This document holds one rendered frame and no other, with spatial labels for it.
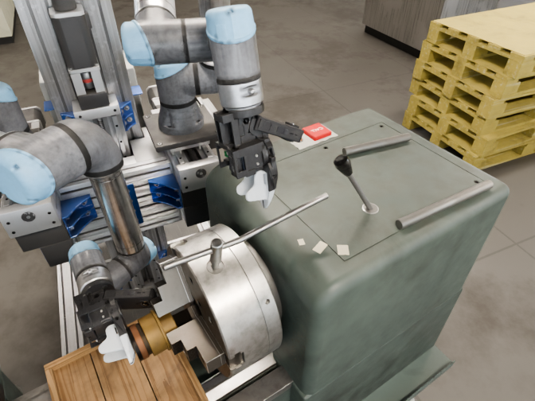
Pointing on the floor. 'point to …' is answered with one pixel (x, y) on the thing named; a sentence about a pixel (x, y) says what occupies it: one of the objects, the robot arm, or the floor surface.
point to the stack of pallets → (478, 85)
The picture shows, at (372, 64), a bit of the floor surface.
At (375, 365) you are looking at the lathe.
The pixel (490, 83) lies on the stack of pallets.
